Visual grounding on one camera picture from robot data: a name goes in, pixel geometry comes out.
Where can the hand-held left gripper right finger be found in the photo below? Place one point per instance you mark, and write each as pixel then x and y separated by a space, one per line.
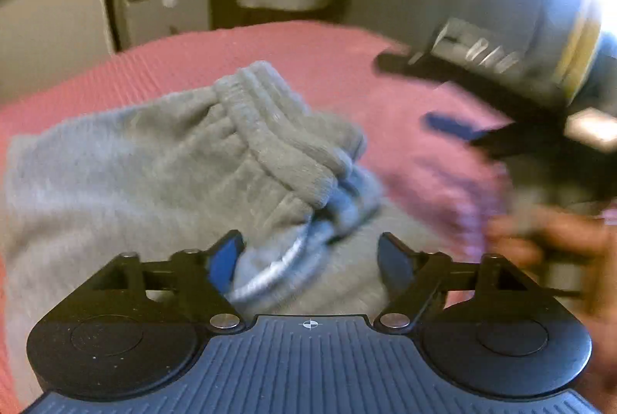
pixel 394 259

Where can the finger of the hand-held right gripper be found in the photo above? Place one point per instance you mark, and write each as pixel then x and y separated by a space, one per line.
pixel 396 61
pixel 450 126

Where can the coral ribbed blanket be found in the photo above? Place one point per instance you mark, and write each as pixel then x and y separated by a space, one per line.
pixel 337 72

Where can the grey pants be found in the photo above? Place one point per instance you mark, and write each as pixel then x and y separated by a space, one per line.
pixel 159 173

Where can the grey nightstand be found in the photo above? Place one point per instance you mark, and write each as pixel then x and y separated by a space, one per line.
pixel 168 14

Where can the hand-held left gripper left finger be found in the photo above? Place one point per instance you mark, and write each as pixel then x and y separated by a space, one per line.
pixel 222 259

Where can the yellow object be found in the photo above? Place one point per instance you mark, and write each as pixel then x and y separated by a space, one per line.
pixel 576 52

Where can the person's right hand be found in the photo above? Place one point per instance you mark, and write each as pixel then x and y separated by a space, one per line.
pixel 559 235

